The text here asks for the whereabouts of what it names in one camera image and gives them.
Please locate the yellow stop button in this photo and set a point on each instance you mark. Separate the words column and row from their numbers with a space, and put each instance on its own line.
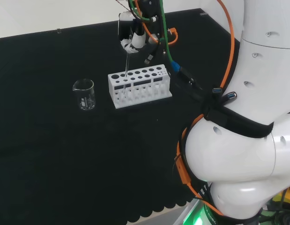
column 284, row 197

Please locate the clear glass beaker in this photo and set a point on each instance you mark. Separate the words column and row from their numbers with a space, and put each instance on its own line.
column 87, row 103

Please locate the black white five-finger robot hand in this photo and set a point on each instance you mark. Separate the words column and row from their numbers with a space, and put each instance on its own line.
column 137, row 41

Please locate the white test tube rack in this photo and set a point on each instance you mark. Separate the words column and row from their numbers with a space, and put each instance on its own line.
column 119, row 99

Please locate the black blue usb socket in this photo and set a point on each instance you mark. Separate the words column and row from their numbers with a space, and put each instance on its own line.
column 217, row 90
column 232, row 95

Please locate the clear cloth clip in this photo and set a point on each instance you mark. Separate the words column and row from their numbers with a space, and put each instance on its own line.
column 203, row 14
column 58, row 30

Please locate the black bench cloth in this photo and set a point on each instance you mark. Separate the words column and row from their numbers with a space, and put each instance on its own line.
column 65, row 152

